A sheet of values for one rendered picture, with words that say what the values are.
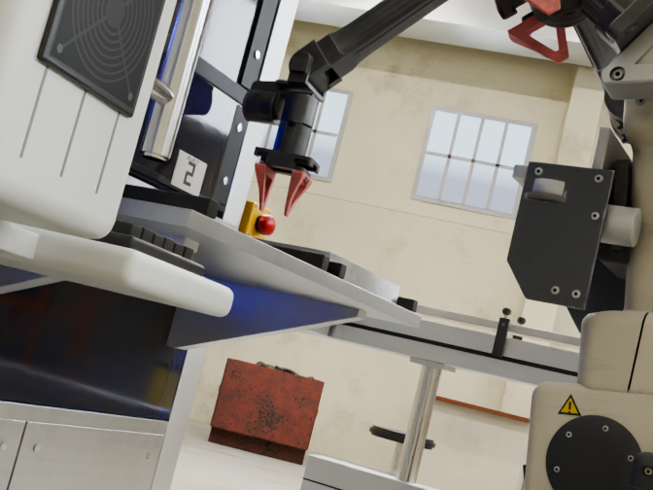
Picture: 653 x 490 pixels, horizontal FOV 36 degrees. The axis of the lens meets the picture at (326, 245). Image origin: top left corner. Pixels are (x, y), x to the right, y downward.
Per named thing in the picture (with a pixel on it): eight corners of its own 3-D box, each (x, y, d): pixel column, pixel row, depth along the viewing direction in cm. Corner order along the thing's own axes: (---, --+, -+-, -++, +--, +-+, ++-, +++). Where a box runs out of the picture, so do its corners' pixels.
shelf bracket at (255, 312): (165, 345, 173) (185, 272, 175) (175, 347, 176) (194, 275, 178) (339, 390, 158) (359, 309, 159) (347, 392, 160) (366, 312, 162)
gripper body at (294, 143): (261, 165, 174) (272, 125, 175) (318, 177, 172) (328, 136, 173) (252, 157, 168) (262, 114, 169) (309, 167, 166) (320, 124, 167)
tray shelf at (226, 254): (-121, 169, 127) (-116, 155, 128) (185, 277, 189) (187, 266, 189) (187, 227, 105) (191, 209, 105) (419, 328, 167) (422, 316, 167)
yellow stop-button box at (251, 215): (214, 231, 192) (223, 195, 193) (232, 240, 199) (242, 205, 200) (247, 237, 189) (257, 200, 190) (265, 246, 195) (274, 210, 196)
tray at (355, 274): (136, 238, 157) (142, 217, 157) (223, 271, 180) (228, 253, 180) (325, 276, 141) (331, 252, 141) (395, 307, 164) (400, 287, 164)
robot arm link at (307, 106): (312, 88, 168) (326, 100, 173) (276, 85, 171) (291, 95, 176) (301, 127, 167) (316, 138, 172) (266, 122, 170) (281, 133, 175)
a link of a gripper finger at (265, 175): (254, 212, 173) (267, 159, 175) (293, 221, 172) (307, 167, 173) (243, 203, 167) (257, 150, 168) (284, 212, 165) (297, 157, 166)
